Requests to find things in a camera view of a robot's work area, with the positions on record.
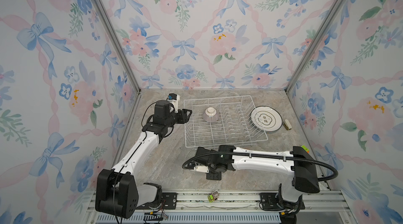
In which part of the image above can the white plate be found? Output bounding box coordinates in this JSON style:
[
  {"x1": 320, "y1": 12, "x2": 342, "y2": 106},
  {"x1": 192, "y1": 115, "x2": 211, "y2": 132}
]
[{"x1": 250, "y1": 106, "x2": 283, "y2": 133}]

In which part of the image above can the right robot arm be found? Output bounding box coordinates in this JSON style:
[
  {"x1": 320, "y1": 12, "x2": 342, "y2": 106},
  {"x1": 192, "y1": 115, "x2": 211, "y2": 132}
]
[{"x1": 187, "y1": 145, "x2": 320, "y2": 211}]

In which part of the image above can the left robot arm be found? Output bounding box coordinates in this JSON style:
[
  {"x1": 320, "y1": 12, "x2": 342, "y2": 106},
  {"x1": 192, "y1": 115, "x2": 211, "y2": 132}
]
[{"x1": 95, "y1": 93, "x2": 192, "y2": 219}]

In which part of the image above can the striped ceramic bowl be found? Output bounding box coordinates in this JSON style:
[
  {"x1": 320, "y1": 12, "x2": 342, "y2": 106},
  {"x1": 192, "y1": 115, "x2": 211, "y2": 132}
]
[{"x1": 203, "y1": 107, "x2": 219, "y2": 123}]

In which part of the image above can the green yellow toy car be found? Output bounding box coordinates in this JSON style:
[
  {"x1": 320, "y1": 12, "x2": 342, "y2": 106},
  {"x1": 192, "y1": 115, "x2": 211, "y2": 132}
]
[{"x1": 208, "y1": 190, "x2": 219, "y2": 203}]

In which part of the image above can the green orange toy truck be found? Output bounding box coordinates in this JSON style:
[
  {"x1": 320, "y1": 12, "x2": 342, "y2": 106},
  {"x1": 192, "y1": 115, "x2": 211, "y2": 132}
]
[{"x1": 301, "y1": 145, "x2": 310, "y2": 153}]

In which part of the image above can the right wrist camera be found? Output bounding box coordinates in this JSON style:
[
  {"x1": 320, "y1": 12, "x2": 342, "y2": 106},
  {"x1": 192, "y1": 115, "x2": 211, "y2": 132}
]
[{"x1": 193, "y1": 165, "x2": 209, "y2": 174}]

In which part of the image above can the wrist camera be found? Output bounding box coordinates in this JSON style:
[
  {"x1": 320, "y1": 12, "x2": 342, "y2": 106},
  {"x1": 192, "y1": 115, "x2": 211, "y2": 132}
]
[
  {"x1": 167, "y1": 93, "x2": 180, "y2": 113},
  {"x1": 193, "y1": 165, "x2": 209, "y2": 174}
]

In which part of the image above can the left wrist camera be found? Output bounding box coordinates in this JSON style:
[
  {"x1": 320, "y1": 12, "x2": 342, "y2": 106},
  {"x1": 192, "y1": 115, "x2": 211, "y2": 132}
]
[{"x1": 167, "y1": 93, "x2": 180, "y2": 113}]

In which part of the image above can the white wire dish rack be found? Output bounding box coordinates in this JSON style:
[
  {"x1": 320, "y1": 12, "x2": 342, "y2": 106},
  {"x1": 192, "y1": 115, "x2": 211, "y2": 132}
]
[{"x1": 184, "y1": 95, "x2": 268, "y2": 148}]

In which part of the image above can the aluminium front rail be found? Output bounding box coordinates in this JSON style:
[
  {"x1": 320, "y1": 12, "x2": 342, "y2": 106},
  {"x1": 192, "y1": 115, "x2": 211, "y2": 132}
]
[{"x1": 84, "y1": 189, "x2": 356, "y2": 224}]

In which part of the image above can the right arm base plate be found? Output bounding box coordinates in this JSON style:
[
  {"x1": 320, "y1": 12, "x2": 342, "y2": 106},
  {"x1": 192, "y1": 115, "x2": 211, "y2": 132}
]
[{"x1": 259, "y1": 192, "x2": 305, "y2": 211}]

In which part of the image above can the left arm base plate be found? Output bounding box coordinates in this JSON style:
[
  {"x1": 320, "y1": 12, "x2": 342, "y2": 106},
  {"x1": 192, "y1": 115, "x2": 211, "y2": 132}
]
[{"x1": 136, "y1": 192, "x2": 178, "y2": 210}]

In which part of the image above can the left aluminium corner post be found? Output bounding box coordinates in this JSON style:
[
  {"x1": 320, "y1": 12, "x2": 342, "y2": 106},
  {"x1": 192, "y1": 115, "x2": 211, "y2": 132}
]
[{"x1": 77, "y1": 0, "x2": 141, "y2": 94}]

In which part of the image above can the aluminium corner post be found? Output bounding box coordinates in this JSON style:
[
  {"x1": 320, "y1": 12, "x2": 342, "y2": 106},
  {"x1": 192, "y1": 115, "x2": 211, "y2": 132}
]
[
  {"x1": 284, "y1": 0, "x2": 361, "y2": 93},
  {"x1": 77, "y1": 0, "x2": 141, "y2": 94}
]

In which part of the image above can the right aluminium corner post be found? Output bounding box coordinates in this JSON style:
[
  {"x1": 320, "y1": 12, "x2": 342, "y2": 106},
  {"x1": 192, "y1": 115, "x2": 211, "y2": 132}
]
[{"x1": 284, "y1": 0, "x2": 361, "y2": 93}]

